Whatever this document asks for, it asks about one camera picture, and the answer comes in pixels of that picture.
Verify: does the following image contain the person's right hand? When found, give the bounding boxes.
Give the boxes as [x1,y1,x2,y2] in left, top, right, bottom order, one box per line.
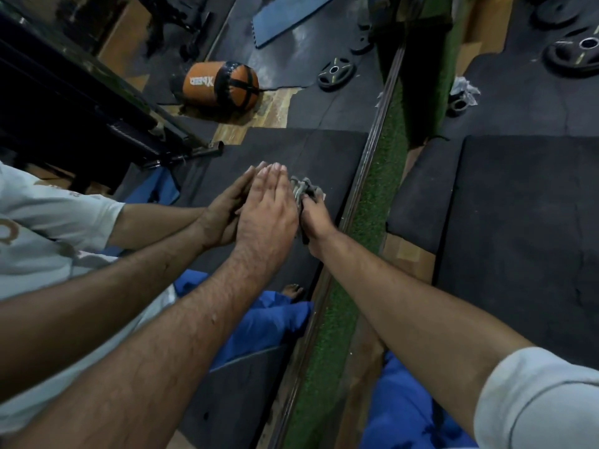
[299,194,340,258]

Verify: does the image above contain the person's left hand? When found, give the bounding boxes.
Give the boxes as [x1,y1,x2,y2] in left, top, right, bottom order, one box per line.
[233,163,301,260]

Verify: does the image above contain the grey cleaning cloth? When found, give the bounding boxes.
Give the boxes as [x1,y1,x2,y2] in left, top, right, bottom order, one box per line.
[289,176,326,244]

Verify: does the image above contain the person's right forearm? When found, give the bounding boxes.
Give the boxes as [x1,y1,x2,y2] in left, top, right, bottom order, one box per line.
[306,229,534,440]

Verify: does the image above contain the person's left forearm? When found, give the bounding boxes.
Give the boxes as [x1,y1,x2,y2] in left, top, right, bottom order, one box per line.
[5,245,293,449]

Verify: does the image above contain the green artificial turf strip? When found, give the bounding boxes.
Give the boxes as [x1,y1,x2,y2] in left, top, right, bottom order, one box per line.
[281,0,471,449]

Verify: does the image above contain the brown cardboard piece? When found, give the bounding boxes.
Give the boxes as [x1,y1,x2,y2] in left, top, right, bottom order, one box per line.
[380,234,436,283]

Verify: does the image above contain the narrow black rubber mat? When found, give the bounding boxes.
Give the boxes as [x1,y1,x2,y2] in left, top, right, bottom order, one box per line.
[386,138,464,255]

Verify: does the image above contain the orange and black punching bag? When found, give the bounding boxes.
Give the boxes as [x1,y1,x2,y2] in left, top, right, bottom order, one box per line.
[171,60,261,113]

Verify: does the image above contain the black weight plate with grips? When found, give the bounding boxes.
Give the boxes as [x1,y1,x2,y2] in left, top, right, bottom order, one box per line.
[317,57,356,92]

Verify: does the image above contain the blue foam mat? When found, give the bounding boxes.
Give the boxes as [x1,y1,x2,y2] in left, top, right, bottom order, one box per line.
[253,0,340,49]

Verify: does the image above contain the crumpled white rag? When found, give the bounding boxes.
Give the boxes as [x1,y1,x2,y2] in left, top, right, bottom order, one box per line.
[449,77,482,108]

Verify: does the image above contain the large black rubber mat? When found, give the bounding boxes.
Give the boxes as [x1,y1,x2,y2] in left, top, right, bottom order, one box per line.
[433,134,599,370]

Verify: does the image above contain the blue trousers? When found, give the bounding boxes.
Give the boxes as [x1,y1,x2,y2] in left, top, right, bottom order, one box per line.
[358,350,480,449]

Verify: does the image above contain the white shirt sleeve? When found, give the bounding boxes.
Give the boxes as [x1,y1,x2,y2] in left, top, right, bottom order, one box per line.
[473,347,599,449]

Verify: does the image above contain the large wall mirror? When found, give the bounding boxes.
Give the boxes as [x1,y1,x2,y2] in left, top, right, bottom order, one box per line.
[0,0,404,449]

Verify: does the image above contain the metal mirror frame edge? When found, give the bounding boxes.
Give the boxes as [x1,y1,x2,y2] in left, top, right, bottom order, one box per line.
[267,44,407,449]

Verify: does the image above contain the black gym equipment frame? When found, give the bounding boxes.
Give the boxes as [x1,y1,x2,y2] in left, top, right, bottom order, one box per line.
[0,4,225,183]

